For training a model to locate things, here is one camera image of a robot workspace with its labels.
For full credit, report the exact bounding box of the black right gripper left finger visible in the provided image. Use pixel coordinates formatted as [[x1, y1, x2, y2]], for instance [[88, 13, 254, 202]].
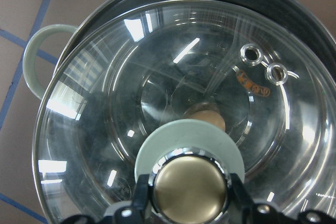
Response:
[[62, 174, 152, 223]]

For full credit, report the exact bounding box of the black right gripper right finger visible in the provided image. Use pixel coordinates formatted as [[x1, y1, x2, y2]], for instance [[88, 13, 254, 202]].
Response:
[[228, 173, 335, 223]]

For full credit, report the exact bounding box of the brown egg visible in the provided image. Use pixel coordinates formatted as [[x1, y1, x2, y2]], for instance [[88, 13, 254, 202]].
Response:
[[184, 103, 226, 131]]

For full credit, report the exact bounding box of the glass pot lid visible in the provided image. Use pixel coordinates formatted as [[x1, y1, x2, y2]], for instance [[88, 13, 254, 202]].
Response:
[[33, 0, 335, 223]]

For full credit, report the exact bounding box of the pale green electric pot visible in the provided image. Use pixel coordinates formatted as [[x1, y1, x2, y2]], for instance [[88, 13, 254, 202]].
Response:
[[23, 0, 336, 120]]

